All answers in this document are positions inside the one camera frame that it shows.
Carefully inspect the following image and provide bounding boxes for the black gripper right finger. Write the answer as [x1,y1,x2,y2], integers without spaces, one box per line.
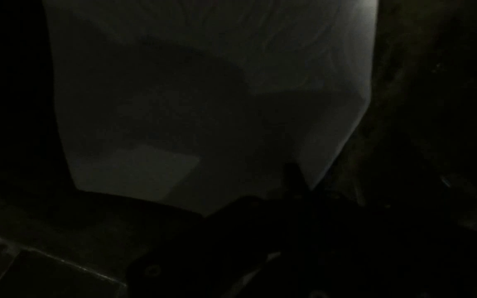
[297,173,314,203]

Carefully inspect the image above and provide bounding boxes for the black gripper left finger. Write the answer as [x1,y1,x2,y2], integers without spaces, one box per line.
[283,160,301,203]

